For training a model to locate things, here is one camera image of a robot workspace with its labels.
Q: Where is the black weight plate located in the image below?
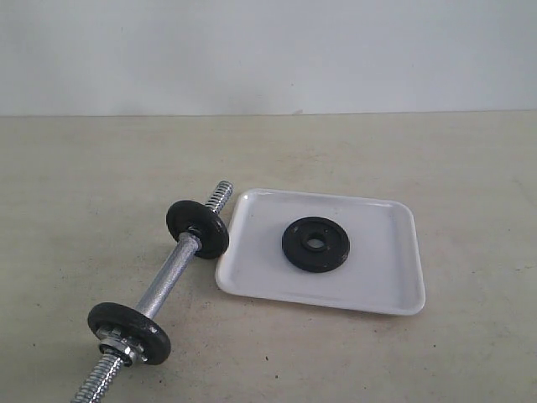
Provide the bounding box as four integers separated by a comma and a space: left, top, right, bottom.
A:
87, 302, 171, 365
281, 216, 351, 273

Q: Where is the black metal washer disc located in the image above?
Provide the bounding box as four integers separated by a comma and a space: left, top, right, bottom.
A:
165, 200, 229, 259

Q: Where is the silver metal hex nut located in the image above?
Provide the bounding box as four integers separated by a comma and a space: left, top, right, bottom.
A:
99, 334, 147, 366

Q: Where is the chrome threaded dumbbell bar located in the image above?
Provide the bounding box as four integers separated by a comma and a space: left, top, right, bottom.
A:
71, 181, 233, 402

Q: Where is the white rectangular tray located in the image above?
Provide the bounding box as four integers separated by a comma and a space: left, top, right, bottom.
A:
216, 188, 425, 316

